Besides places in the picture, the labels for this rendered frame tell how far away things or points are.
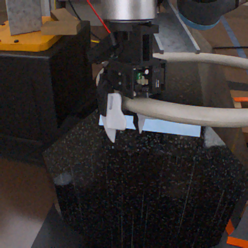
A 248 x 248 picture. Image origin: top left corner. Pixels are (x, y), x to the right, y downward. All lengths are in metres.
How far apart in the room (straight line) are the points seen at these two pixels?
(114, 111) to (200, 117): 0.15
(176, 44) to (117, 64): 0.54
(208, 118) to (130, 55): 0.15
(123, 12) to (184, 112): 0.18
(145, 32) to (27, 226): 1.37
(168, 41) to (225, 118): 0.58
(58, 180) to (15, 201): 0.73
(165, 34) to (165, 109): 0.60
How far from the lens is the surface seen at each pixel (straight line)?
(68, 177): 1.08
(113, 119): 0.52
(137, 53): 0.47
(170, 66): 1.22
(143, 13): 0.47
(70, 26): 1.63
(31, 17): 1.75
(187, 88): 1.08
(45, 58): 1.51
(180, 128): 0.92
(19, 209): 1.76
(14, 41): 1.66
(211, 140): 0.95
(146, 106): 0.50
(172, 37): 1.04
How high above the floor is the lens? 1.33
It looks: 36 degrees down
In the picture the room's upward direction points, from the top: straight up
